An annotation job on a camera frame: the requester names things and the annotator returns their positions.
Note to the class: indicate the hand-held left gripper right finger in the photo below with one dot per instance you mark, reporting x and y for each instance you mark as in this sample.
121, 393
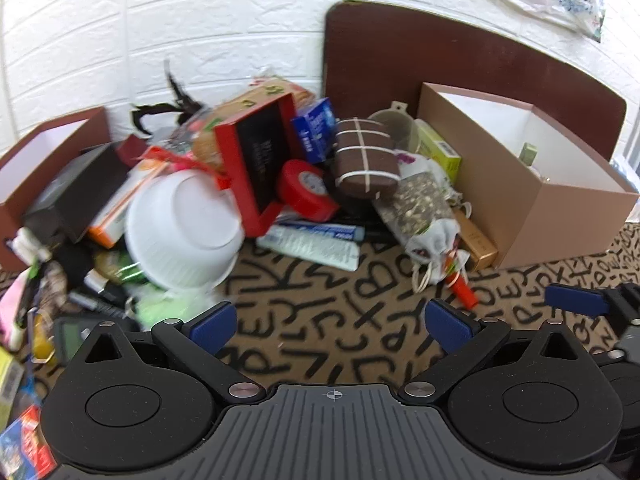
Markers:
449, 327

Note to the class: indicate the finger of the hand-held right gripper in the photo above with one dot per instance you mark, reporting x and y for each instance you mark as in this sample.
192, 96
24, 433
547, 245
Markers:
575, 301

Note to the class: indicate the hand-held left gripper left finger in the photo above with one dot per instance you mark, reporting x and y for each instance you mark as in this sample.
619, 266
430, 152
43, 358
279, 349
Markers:
216, 327

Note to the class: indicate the green item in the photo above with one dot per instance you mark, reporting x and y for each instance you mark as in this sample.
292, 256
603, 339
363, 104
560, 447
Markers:
170, 305

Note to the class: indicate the tan cardboard box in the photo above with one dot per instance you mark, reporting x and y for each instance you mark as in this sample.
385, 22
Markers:
505, 220

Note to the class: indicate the orange marker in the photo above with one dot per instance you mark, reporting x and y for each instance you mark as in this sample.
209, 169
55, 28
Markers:
462, 290

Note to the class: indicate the gold slim box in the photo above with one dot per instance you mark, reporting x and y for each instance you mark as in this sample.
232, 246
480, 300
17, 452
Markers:
477, 242

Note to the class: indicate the white plastic bowl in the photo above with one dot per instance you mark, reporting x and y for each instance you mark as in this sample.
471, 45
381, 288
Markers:
185, 230

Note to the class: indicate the letter print mat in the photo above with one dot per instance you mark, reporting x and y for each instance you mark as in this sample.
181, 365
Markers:
320, 300

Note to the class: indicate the white toothpaste tube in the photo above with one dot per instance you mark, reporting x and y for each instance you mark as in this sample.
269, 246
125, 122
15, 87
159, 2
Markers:
310, 247

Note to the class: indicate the black digital hand scale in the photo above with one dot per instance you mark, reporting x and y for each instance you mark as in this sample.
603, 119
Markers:
70, 337

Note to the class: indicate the orange and white medicine box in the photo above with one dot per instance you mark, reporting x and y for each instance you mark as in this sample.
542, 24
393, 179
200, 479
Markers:
112, 215

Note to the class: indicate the red tape roll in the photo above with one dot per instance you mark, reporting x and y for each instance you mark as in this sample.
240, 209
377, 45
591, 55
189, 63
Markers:
305, 187

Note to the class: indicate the red snack wrapper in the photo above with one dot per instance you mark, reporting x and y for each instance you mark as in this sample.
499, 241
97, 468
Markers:
185, 162

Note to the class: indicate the green small carton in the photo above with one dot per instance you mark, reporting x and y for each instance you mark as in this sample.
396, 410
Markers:
440, 152

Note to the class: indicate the brown pouch white bands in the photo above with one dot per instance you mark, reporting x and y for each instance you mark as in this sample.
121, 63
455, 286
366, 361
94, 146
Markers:
367, 160

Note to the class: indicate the black rectangular box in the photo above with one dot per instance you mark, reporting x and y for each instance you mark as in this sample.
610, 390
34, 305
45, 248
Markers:
80, 190

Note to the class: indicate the maroon small box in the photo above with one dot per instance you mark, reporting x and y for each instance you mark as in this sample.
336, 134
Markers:
132, 150

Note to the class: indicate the pink packet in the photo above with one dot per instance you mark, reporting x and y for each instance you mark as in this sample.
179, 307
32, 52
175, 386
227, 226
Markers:
15, 300

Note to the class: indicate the clear plastic measuring cup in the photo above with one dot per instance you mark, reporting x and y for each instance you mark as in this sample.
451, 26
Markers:
400, 127

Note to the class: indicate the yellow packet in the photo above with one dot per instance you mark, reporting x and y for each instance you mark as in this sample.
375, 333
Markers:
9, 377

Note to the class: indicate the blue small carton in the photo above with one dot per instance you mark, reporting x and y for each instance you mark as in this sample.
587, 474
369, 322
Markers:
315, 130

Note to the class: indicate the red and blue card box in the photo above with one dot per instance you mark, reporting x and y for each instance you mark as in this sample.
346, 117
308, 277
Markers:
22, 440

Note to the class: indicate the black ribbon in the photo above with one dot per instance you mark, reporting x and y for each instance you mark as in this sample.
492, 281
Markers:
145, 112

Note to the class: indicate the bread snack bag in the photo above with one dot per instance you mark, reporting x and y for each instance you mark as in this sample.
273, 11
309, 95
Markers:
250, 97

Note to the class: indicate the black feather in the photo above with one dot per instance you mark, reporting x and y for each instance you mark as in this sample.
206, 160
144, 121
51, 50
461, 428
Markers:
176, 85

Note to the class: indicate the brown cardboard box left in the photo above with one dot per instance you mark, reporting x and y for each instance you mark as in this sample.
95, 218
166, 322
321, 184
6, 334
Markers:
15, 180

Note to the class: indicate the dark brown wooden board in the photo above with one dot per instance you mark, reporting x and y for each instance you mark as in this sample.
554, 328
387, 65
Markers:
380, 60

